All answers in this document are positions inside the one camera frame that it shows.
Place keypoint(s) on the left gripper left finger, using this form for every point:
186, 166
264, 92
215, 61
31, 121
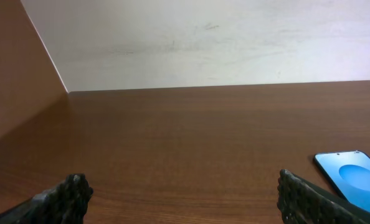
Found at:
65, 203

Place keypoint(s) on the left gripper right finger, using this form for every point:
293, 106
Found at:
300, 201

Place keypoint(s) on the blue Samsung Galaxy smartphone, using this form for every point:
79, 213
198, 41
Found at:
349, 174

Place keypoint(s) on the brown wooden side panel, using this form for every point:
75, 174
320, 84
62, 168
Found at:
29, 81

